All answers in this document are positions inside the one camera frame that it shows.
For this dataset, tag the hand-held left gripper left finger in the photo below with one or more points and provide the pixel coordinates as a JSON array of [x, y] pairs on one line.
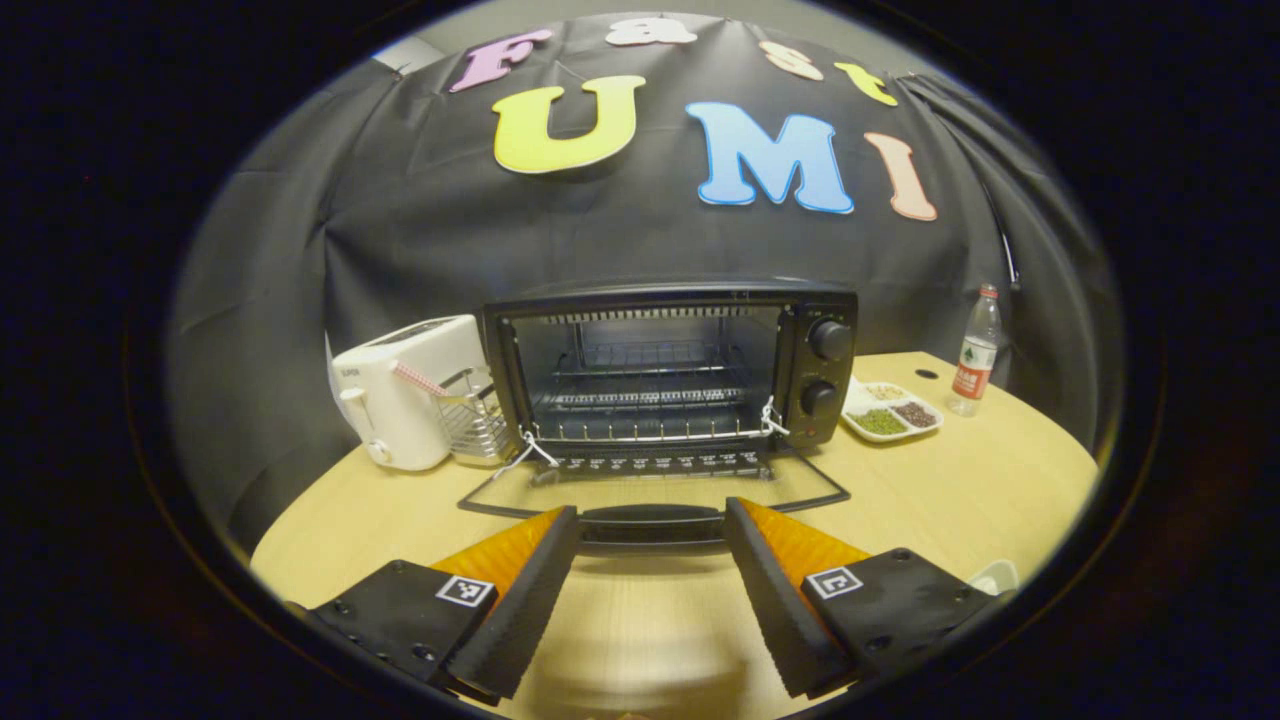
[[520, 615]]

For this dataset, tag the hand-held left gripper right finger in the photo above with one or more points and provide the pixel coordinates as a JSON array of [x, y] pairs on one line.
[[775, 610]]

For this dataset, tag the black electric oven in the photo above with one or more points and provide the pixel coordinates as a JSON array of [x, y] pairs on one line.
[[830, 380]]

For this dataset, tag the pile of green mung beans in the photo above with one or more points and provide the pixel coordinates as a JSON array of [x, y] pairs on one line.
[[880, 422]]

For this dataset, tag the white divided dish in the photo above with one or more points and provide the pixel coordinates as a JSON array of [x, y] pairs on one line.
[[858, 404]]

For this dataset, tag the pile of dark red beans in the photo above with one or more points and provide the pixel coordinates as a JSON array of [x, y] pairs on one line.
[[915, 413]]

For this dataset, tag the pile of yellow soybeans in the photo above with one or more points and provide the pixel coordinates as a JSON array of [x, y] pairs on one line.
[[884, 391]]

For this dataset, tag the white toaster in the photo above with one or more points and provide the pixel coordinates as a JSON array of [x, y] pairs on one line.
[[400, 400]]

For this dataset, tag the pink striped stick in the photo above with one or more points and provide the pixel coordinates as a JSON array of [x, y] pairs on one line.
[[420, 380]]

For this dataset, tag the clear water bottle red label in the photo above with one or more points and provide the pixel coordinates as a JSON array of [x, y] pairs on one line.
[[972, 365]]

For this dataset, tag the black backdrop cloth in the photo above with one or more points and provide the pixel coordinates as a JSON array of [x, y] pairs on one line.
[[400, 220]]

